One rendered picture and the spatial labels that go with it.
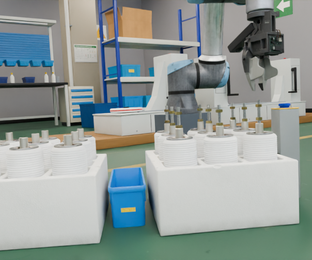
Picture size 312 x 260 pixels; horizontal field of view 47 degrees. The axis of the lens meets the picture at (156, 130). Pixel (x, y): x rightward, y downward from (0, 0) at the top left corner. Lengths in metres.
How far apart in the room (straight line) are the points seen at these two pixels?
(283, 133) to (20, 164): 0.84
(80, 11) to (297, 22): 4.11
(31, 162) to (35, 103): 8.37
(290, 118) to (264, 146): 0.28
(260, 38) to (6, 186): 0.77
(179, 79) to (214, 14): 0.29
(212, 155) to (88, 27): 6.72
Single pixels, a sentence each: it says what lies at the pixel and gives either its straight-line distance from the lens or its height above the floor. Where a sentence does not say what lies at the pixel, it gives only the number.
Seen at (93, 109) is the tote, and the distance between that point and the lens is 5.48.
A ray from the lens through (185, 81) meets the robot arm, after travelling 1.54.
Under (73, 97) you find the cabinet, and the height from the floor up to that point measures 0.50.
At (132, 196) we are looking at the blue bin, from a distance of 1.05.
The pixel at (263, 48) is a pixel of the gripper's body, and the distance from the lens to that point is 1.02.
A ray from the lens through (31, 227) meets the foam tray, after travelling 0.99.
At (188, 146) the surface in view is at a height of 0.23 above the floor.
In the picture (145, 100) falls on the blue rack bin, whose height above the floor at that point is 0.38.
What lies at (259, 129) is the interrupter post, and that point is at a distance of 1.07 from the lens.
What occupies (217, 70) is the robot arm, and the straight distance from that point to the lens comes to 1.56.
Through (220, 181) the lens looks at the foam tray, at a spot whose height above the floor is 0.14.
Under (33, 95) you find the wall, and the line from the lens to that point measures 9.35.
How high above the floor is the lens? 0.36
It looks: 5 degrees down
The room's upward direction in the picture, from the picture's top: 3 degrees counter-clockwise
